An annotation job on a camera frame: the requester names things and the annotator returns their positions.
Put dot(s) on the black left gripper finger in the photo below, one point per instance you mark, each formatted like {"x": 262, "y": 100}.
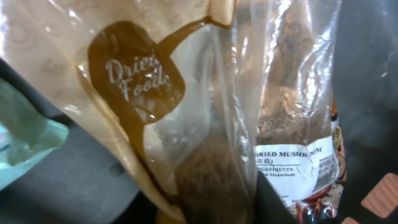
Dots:
{"x": 268, "y": 207}

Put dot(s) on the brown white snack bag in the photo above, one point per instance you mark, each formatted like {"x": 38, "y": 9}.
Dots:
{"x": 196, "y": 98}

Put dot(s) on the mint green wipes packet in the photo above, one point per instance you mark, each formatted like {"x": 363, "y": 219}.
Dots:
{"x": 26, "y": 135}

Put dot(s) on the grey plastic mesh basket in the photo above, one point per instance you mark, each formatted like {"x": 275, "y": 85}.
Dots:
{"x": 83, "y": 183}

